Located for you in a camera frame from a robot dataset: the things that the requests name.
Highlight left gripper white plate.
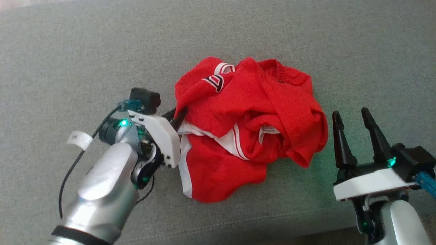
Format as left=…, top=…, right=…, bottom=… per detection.
left=128, top=107, right=189, bottom=169

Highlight teal cable connector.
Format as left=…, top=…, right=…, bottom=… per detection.
left=118, top=99, right=144, bottom=113
left=413, top=171, right=436, bottom=198

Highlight red shorts with white stripes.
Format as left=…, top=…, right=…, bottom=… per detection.
left=235, top=57, right=329, bottom=169

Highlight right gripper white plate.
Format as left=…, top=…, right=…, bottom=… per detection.
left=332, top=107, right=419, bottom=201

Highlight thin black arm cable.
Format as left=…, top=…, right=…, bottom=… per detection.
left=136, top=175, right=156, bottom=205

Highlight grey sofa seat cushion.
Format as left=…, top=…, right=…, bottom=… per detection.
left=0, top=0, right=436, bottom=245

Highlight black camera cable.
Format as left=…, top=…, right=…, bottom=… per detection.
left=59, top=105, right=123, bottom=219

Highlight red jersey with white sleeves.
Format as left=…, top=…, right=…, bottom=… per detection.
left=174, top=56, right=283, bottom=203

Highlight white cable label tag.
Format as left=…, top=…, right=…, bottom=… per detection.
left=66, top=131, right=93, bottom=151

